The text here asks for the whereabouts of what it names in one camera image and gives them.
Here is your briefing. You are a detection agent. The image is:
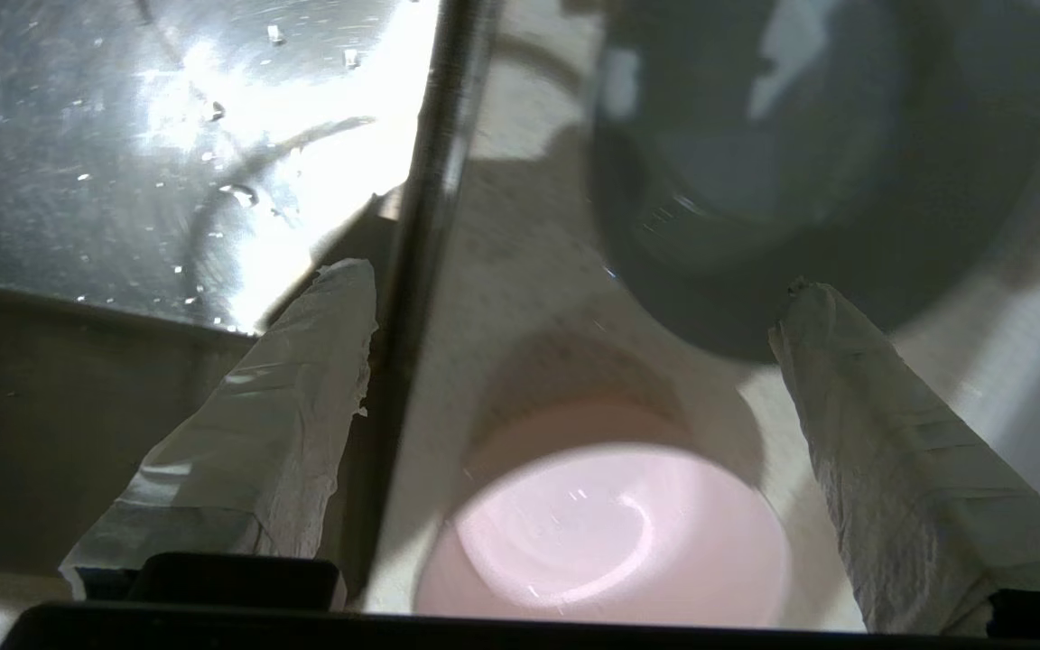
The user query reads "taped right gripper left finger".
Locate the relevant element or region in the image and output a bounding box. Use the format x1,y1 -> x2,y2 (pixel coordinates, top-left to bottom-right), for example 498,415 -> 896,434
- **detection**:
58,258 -> 380,604

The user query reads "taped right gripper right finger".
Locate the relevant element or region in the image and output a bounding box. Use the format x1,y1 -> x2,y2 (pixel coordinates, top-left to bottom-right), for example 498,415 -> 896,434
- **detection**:
767,278 -> 1040,638

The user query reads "blue-grey bowl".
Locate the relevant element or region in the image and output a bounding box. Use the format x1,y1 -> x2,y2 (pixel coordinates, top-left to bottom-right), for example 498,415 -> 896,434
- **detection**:
588,0 -> 1040,362

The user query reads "pink bowl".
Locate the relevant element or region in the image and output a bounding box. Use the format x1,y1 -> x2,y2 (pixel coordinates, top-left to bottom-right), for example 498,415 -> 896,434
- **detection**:
412,397 -> 794,630

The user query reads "stainless steel sink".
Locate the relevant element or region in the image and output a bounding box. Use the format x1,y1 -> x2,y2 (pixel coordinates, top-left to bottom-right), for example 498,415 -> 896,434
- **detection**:
0,0 -> 503,597

